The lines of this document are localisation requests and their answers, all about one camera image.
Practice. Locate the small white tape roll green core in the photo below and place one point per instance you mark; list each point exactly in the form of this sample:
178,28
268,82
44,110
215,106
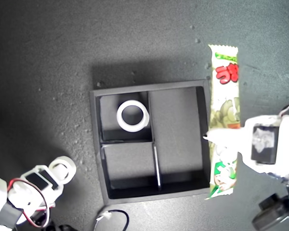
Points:
71,166

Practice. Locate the snack bar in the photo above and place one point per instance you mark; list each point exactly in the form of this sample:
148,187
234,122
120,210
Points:
225,106

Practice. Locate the large white tape roll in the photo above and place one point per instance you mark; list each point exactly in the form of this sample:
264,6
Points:
120,120

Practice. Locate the black tray with wells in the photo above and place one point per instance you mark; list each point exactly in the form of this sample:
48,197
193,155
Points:
175,120

